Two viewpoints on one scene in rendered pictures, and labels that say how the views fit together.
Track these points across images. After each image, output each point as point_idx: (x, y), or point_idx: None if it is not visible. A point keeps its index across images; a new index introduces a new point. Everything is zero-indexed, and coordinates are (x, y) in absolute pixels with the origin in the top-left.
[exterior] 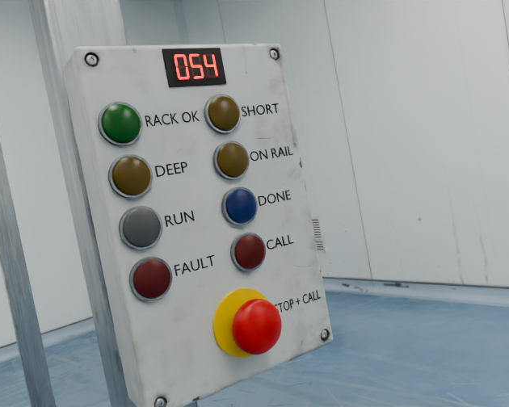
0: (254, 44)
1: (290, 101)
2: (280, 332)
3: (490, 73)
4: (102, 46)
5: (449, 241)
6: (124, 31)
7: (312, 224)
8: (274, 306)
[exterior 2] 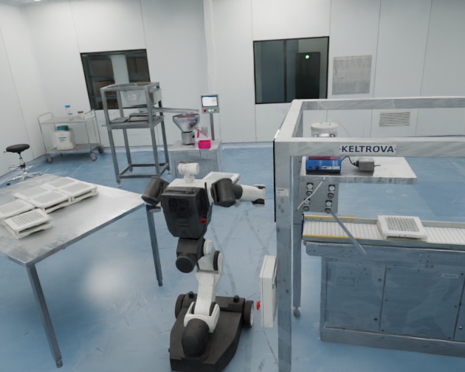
0: (260, 273)
1: (259, 286)
2: (257, 309)
3: None
4: (264, 257)
5: None
6: (277, 257)
7: (260, 307)
8: (257, 305)
